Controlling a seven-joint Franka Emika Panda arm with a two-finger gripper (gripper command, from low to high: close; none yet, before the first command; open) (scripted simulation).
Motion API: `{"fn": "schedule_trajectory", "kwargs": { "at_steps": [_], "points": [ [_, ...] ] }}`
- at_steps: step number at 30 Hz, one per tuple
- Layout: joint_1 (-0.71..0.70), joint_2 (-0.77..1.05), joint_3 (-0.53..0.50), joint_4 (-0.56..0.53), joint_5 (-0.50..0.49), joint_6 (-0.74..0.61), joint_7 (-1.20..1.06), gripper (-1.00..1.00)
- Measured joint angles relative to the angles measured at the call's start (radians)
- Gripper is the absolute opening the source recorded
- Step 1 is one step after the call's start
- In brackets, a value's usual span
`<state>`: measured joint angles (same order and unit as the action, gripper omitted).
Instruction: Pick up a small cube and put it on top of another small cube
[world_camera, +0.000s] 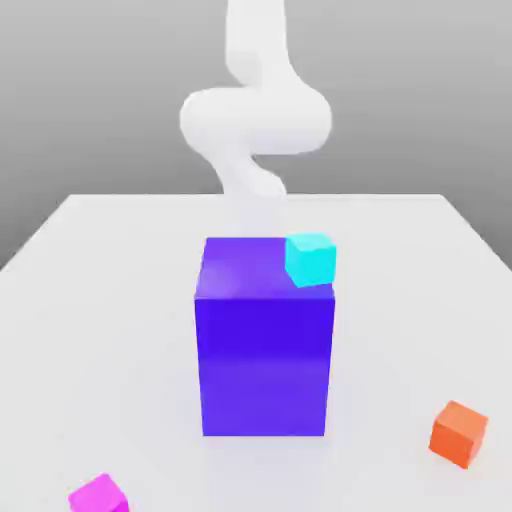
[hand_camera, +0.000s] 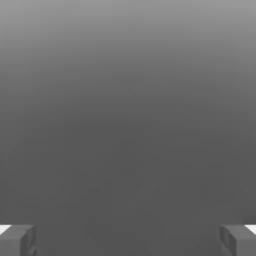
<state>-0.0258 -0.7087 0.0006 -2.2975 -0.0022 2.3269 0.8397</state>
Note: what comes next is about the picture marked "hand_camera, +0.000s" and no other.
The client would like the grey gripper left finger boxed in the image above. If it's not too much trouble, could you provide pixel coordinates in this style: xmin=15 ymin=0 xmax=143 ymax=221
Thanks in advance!
xmin=0 ymin=224 xmax=38 ymax=256

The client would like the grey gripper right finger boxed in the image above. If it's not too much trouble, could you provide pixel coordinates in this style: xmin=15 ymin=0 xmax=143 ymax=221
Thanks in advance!
xmin=219 ymin=224 xmax=256 ymax=256

